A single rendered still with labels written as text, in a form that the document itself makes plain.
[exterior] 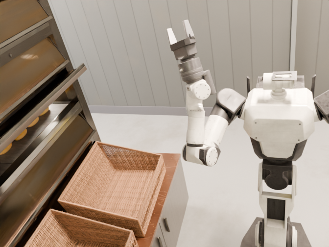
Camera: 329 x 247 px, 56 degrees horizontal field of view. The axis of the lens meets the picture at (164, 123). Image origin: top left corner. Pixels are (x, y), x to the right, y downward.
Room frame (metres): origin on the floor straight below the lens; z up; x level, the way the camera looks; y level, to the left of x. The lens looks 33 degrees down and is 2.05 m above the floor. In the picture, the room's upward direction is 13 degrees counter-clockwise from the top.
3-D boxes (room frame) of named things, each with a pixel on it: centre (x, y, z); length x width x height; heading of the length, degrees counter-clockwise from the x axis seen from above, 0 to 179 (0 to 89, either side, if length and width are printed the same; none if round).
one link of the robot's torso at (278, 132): (1.10, -0.50, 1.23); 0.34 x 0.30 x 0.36; 64
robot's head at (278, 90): (1.05, -0.47, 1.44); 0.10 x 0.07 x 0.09; 64
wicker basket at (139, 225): (1.48, 0.38, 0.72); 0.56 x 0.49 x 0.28; 159
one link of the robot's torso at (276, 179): (1.12, -0.51, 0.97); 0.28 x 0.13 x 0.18; 154
